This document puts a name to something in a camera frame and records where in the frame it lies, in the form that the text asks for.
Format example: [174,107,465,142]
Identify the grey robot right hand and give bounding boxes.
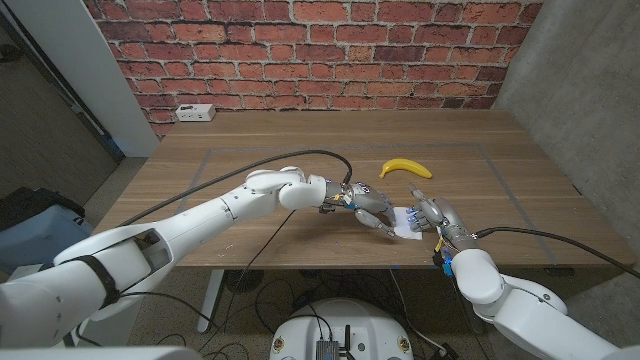
[405,183,479,251]

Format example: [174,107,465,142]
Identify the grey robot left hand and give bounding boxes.
[324,179,399,237]

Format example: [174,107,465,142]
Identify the white paper shipping label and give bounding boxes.
[392,206,424,241]

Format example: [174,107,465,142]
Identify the yellow toy banana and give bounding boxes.
[378,157,433,180]

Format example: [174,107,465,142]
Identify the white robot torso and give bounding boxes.
[269,298,415,360]

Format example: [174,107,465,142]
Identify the black round disc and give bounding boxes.
[223,269,265,294]

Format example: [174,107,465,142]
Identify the small grey electronics box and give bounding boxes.
[314,339,341,360]

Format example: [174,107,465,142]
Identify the red brick printed backdrop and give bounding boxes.
[82,0,545,139]

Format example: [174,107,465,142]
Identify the white table leg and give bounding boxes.
[196,269,225,333]

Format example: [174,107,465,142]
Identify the white power strip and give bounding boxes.
[174,103,217,123]

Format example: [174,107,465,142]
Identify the black bag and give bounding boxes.
[0,187,86,232]

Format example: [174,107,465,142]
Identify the blue storage bin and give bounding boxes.
[0,204,95,274]

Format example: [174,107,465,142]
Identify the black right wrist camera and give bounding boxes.
[432,249,454,278]

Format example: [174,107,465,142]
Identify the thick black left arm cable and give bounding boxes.
[118,149,354,229]

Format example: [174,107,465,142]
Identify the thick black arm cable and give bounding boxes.
[118,149,354,229]
[473,225,640,281]

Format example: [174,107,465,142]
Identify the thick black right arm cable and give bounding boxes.
[473,225,640,281]

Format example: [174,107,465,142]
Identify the thin black left wrist cable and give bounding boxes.
[217,209,298,331]

